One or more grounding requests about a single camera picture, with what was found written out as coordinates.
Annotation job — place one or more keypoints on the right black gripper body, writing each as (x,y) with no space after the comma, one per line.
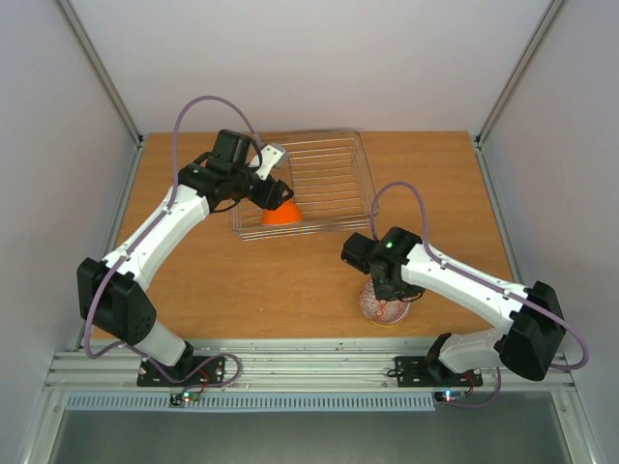
(392,291)

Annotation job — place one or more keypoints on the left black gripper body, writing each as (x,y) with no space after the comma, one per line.
(267,200)

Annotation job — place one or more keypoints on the red patterned bowl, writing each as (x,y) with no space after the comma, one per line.
(381,310)

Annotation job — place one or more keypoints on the white bowl orange outside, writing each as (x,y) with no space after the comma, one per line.
(287,213)

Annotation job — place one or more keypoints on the wire dish rack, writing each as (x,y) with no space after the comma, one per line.
(332,183)

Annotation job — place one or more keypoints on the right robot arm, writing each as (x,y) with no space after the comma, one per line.
(525,332)

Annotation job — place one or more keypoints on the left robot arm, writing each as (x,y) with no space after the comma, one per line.
(112,291)

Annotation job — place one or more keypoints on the right controller board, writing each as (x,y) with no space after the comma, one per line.
(449,396)

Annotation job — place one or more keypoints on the controller board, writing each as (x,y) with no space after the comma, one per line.
(186,397)
(449,396)

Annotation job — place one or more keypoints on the left controller board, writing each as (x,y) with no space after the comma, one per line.
(186,397)

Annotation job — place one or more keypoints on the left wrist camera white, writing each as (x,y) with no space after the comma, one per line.
(272,156)

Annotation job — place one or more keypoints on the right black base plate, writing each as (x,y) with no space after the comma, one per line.
(415,372)

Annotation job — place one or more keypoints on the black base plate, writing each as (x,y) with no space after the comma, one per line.
(203,369)
(415,372)

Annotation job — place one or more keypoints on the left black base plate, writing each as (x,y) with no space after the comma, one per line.
(203,369)

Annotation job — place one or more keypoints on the grey slotted cable duct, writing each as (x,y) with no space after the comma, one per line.
(252,402)

